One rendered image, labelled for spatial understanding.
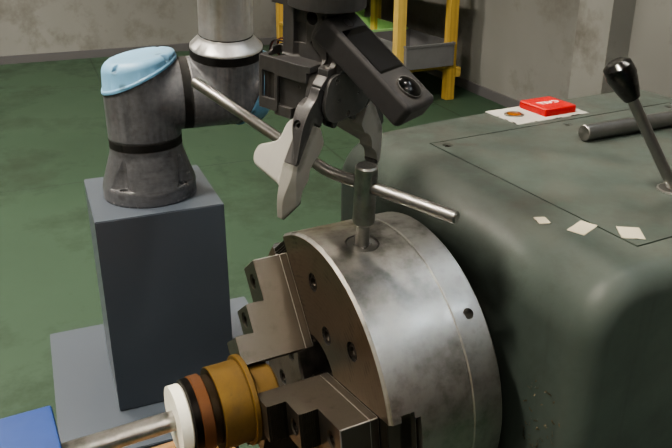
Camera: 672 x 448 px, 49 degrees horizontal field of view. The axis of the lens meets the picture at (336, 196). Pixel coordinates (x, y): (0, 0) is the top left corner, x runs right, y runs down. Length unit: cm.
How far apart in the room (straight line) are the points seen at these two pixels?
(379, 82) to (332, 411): 30
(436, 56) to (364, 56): 529
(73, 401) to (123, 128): 49
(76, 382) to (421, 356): 87
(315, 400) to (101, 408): 69
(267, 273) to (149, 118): 45
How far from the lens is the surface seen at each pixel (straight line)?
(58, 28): 802
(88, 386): 143
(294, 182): 67
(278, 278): 80
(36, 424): 76
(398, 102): 64
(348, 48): 65
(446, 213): 67
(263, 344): 79
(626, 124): 108
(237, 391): 75
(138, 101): 117
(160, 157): 120
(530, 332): 74
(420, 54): 585
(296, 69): 68
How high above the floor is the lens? 156
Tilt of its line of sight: 22 degrees down
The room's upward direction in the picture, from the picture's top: straight up
